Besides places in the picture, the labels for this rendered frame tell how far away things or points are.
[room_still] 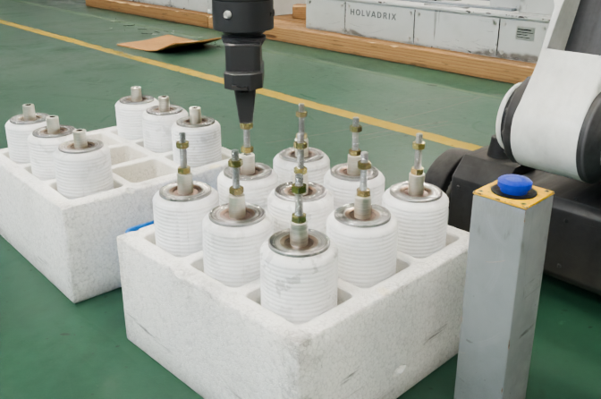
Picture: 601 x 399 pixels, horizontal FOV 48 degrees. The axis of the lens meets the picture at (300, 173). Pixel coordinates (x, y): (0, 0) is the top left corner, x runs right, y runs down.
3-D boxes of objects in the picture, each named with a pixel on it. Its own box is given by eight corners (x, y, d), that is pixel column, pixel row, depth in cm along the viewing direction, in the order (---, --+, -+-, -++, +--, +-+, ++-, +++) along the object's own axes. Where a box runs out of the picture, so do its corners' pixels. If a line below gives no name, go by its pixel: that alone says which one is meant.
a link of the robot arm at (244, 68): (275, 90, 95) (274, 4, 91) (207, 91, 95) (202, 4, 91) (275, 72, 107) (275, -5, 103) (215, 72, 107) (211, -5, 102)
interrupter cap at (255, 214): (270, 225, 88) (270, 221, 87) (212, 232, 86) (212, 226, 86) (259, 204, 94) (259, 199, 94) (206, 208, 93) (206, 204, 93)
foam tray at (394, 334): (301, 258, 132) (301, 173, 126) (475, 341, 106) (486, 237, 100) (126, 338, 107) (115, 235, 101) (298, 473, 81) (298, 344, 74)
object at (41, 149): (78, 207, 139) (68, 122, 133) (99, 221, 132) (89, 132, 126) (31, 219, 133) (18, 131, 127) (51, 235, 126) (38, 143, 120)
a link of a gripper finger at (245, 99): (235, 122, 102) (233, 81, 100) (257, 122, 103) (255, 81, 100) (234, 124, 101) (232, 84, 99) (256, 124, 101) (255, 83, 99)
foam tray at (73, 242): (157, 188, 168) (152, 118, 162) (253, 239, 141) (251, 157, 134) (-4, 232, 144) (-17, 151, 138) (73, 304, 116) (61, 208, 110)
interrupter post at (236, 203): (248, 220, 89) (247, 197, 88) (229, 222, 89) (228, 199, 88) (244, 213, 92) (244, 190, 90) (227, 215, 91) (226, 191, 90)
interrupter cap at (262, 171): (254, 163, 111) (254, 158, 111) (281, 175, 105) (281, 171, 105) (215, 172, 107) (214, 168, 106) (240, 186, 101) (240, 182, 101)
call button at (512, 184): (506, 186, 84) (508, 171, 83) (537, 195, 81) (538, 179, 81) (489, 194, 81) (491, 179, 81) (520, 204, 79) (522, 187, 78)
